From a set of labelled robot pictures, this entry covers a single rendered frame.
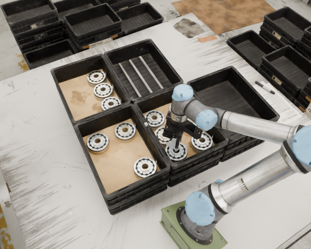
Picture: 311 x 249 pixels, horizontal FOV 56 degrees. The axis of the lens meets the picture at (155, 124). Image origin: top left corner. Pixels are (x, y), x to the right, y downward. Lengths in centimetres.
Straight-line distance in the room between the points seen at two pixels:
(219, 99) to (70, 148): 84
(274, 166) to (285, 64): 178
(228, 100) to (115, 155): 68
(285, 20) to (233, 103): 168
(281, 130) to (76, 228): 95
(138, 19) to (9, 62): 136
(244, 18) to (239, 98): 218
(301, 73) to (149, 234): 183
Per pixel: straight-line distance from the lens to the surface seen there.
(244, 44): 292
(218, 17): 367
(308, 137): 93
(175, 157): 132
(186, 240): 120
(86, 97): 162
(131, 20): 288
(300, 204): 158
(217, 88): 167
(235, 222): 144
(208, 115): 105
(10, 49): 344
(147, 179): 121
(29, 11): 297
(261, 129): 111
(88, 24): 268
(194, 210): 106
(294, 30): 308
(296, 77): 260
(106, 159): 138
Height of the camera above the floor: 203
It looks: 55 degrees down
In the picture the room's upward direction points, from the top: 2 degrees clockwise
